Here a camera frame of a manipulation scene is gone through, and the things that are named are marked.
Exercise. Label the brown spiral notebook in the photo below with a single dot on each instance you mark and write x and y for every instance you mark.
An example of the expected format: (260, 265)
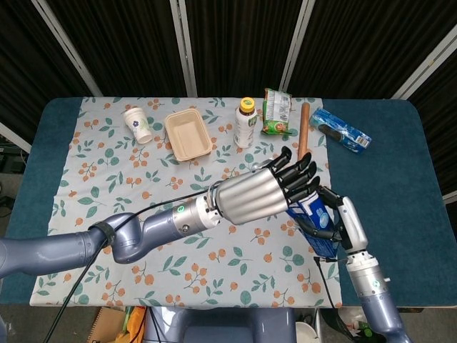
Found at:
(107, 325)

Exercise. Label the blue-grey robot torso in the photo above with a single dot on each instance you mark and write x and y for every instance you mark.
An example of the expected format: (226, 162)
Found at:
(232, 328)

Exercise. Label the wooden rolling pin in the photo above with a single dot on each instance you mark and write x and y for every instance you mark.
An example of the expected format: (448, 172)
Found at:
(303, 128)

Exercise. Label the blue silver snack packet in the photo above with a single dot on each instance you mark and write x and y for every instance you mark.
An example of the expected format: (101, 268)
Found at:
(317, 214)

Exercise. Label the white round bucket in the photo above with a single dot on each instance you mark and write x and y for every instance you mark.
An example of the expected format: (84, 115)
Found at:
(307, 334)

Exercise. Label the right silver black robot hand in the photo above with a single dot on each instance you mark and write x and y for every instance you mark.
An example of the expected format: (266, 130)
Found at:
(353, 225)

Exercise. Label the white yellow-capped drink bottle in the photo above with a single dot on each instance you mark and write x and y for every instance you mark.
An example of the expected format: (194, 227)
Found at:
(244, 128)

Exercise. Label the beige rectangular food container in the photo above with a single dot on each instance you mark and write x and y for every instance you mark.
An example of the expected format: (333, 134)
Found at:
(187, 135)

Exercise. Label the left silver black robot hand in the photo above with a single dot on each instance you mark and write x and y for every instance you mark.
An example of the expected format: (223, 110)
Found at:
(250, 196)

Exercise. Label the black folding screen panel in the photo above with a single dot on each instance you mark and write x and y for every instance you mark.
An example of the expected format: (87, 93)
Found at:
(364, 43)
(132, 46)
(28, 64)
(242, 46)
(442, 125)

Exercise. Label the orange plastic bag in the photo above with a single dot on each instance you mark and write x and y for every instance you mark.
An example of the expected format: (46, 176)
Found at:
(137, 321)

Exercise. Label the floral fruit-print tablecloth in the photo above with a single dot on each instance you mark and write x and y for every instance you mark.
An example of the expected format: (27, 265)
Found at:
(200, 271)

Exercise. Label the white floral paper cup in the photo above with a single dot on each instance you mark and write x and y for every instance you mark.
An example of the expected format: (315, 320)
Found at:
(137, 125)

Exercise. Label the blue sandwich cookie package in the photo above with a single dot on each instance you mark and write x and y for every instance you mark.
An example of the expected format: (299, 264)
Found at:
(342, 132)

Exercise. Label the green snack packet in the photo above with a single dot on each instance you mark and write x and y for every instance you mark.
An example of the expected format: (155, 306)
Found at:
(276, 114)

